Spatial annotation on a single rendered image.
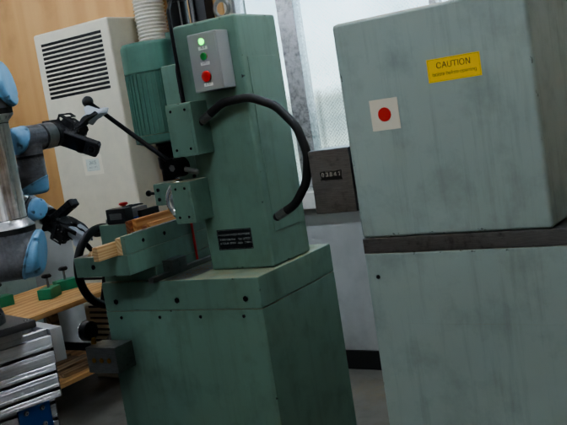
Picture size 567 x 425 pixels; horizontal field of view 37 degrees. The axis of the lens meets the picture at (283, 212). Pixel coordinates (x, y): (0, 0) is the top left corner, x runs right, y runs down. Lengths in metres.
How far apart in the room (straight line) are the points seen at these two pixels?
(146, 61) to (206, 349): 0.88
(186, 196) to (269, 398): 0.62
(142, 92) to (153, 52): 0.12
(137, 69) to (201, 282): 0.68
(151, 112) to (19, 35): 2.53
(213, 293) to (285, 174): 0.41
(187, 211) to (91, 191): 1.99
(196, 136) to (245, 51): 0.28
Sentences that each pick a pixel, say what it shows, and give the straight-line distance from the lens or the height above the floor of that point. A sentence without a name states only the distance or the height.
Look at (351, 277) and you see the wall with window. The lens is 3.94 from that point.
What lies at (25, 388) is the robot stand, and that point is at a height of 0.65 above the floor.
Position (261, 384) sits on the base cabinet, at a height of 0.49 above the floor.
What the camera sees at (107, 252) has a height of 0.92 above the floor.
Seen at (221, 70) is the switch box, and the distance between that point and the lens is 2.37.
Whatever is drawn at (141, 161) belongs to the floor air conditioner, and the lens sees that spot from 4.23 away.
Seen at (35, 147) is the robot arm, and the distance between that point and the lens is 2.47.
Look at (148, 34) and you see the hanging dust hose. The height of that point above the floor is 1.69.
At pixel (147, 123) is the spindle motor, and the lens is 2.64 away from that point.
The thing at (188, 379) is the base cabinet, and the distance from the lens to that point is 2.58.
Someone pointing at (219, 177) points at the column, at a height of 1.07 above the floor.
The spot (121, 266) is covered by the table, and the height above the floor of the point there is 0.87.
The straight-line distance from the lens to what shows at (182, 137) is 2.43.
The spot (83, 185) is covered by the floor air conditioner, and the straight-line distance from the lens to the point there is 4.43.
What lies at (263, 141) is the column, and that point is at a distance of 2.43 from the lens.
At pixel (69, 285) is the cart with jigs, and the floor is 0.55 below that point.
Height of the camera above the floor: 1.23
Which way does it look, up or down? 7 degrees down
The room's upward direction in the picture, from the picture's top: 9 degrees counter-clockwise
